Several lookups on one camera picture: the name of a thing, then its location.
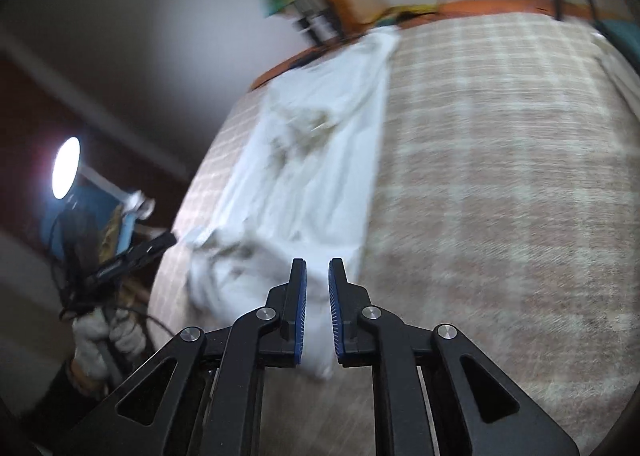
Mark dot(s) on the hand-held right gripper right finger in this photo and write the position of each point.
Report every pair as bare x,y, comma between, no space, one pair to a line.
334,316

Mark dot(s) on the white t-shirt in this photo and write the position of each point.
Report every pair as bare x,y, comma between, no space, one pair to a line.
310,161

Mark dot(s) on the person's left hand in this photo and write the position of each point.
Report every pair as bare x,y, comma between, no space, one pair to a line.
90,341

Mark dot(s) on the silver folded tripod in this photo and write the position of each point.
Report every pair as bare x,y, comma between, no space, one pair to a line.
320,21

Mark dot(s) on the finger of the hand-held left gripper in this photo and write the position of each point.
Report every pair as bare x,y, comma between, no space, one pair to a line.
145,250

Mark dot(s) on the person's left forearm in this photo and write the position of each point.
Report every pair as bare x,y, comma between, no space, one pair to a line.
82,380

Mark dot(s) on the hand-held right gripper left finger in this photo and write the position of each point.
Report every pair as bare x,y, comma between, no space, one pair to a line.
301,316

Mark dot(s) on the white clip desk lamp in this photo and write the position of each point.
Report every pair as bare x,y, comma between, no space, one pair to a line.
66,166

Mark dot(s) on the beige checked blanket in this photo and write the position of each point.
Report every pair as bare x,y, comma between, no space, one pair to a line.
500,186

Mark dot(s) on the leopard print cloth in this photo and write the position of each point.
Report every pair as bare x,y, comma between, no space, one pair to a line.
112,236

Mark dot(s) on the green and white printed cloth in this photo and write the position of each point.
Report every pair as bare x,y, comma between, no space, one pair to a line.
625,34

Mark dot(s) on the blue chair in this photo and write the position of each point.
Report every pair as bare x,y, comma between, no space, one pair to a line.
92,206

